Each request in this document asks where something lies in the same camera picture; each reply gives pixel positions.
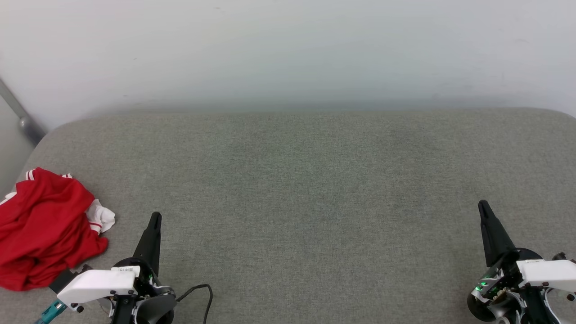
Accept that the red white basketball jersey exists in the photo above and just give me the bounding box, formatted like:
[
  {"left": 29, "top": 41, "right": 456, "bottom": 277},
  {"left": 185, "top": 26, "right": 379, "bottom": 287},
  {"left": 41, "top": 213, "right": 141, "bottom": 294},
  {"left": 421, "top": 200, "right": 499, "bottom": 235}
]
[{"left": 0, "top": 167, "right": 116, "bottom": 292}]

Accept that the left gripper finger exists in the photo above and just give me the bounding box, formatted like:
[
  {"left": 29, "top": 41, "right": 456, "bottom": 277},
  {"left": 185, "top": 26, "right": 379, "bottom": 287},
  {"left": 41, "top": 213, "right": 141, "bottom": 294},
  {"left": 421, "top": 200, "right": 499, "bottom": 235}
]
[{"left": 132, "top": 212, "right": 162, "bottom": 276}]

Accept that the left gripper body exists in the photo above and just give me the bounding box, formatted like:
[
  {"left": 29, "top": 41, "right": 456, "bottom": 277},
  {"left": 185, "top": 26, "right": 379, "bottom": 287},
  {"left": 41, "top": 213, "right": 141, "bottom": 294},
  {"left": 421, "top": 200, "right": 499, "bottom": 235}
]
[{"left": 112, "top": 257, "right": 176, "bottom": 302}]

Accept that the grey metal wall rail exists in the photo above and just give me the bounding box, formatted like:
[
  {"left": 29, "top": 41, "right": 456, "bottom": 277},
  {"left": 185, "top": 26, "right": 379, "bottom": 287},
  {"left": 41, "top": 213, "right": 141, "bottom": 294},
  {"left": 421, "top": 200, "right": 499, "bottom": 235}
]
[{"left": 0, "top": 78, "right": 48, "bottom": 146}]

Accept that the thin black cable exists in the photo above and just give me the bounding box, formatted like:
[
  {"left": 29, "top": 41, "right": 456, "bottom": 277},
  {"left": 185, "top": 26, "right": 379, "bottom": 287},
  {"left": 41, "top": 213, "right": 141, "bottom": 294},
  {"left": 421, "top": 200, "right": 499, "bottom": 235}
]
[{"left": 175, "top": 283, "right": 214, "bottom": 324}]

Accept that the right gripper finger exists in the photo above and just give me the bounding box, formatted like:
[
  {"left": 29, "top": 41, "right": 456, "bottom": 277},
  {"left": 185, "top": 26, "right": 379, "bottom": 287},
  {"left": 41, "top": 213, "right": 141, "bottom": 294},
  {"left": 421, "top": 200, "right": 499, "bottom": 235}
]
[{"left": 477, "top": 200, "right": 519, "bottom": 269}]

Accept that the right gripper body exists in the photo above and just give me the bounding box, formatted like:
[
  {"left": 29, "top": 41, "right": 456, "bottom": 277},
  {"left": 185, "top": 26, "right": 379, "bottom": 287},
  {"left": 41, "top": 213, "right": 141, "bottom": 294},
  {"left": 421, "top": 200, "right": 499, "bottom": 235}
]
[{"left": 470, "top": 248, "right": 545, "bottom": 302}]

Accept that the teal connector camera cable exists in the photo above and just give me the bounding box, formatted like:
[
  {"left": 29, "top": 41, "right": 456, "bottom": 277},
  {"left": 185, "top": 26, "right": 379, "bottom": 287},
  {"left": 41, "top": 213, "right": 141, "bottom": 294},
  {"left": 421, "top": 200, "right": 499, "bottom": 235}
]
[{"left": 35, "top": 299, "right": 68, "bottom": 324}]

